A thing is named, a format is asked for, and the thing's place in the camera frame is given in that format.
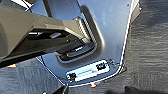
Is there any thick grey robot torso limb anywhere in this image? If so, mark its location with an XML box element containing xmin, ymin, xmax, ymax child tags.
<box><xmin>0</xmin><ymin>0</ymin><xmax>102</xmax><ymax>69</ymax></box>

